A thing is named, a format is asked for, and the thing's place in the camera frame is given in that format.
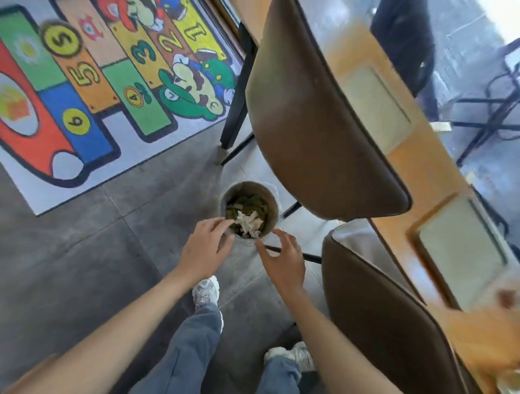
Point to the person's right hand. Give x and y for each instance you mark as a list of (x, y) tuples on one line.
[(286, 270)]

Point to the person's blue jeans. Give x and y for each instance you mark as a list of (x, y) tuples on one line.
[(187, 353)]

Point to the square wooden tray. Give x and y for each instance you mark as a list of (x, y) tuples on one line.
[(459, 251), (378, 113)]

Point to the person's right forearm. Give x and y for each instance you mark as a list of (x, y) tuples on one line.
[(337, 349)]

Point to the person's left shoe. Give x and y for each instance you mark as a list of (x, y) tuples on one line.
[(205, 292)]

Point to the person's left hand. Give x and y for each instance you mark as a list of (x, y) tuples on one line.
[(203, 251)]

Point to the person's left forearm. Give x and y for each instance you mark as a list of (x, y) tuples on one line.
[(101, 345)]

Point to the dark green leafy waste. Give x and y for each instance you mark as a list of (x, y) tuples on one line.
[(254, 205)]

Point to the person's shoe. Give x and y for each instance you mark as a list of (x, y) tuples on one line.
[(205, 292), (294, 355)]

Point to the round brown trash can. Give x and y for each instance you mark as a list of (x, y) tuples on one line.
[(252, 188)]

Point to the person's right shoe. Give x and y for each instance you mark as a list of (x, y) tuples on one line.
[(294, 355)]

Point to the colourful hopscotch rug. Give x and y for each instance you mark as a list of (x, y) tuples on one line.
[(81, 121)]

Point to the brown leather chair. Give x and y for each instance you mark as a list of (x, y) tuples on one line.
[(317, 121), (386, 324)]

